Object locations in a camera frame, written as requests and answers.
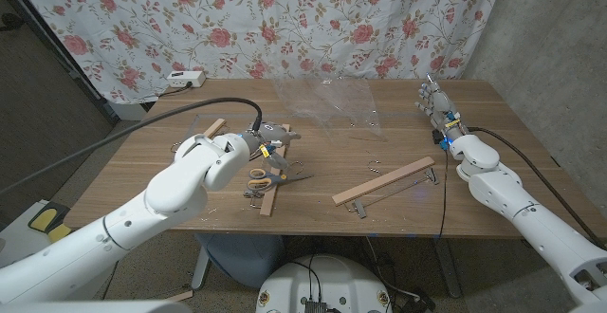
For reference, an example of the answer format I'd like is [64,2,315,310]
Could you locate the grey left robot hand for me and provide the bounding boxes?
[247,121,303,172]

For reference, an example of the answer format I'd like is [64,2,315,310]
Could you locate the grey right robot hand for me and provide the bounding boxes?
[414,72,461,134]

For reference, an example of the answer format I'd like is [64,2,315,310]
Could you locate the grey orange handled scissors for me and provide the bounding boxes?
[246,167,315,193]

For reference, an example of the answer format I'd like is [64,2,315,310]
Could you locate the transparent cling film sheet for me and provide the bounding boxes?
[272,76,388,143]

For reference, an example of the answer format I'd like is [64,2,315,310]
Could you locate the wooden clip hanger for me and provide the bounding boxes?
[331,156,441,220]
[243,122,305,217]
[169,118,229,156]

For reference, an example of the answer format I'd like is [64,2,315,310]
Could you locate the white power strip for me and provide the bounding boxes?
[166,70,207,89]

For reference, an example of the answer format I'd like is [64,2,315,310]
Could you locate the floral rose print curtain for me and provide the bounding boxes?
[7,0,508,104]

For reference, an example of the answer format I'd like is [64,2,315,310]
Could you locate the grey blue bin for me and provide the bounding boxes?
[194,233,286,289]

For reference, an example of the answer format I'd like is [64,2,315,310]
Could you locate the white table leg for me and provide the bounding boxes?
[191,245,213,291]

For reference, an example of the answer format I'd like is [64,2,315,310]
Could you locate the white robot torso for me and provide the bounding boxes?
[255,254,393,313]

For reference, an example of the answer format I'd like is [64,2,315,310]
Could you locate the grey table leg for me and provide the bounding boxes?
[432,237,462,299]

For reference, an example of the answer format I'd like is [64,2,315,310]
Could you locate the small wooden strip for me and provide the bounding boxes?
[163,290,194,304]

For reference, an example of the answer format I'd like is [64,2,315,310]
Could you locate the black power adapter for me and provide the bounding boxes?
[402,293,435,313]

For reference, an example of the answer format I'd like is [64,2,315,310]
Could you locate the dark perforated partition panel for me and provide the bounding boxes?
[0,0,118,219]

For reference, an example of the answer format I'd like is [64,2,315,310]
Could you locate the black yellow floor pedal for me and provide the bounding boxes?
[27,201,72,246]

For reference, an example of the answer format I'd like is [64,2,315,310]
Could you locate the white robot chest shell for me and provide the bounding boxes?
[0,300,193,313]

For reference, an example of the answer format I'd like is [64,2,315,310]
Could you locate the white floor board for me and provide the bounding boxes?
[0,198,77,269]

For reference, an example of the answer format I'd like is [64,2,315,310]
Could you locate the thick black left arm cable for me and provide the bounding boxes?
[0,96,265,195]

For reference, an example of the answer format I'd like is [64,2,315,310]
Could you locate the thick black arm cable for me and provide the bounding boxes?
[467,125,607,251]
[0,96,265,195]

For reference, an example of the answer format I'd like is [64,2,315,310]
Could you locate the black power strip cable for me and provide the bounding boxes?
[155,81,194,100]

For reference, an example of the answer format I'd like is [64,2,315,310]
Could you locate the black torso cable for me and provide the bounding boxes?
[289,254,324,303]

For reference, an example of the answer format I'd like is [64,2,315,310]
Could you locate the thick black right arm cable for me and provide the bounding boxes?
[467,125,607,251]

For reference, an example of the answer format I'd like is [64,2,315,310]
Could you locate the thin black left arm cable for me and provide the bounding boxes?
[101,259,120,301]

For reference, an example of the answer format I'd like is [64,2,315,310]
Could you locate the black partition frame post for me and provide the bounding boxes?
[0,0,120,125]

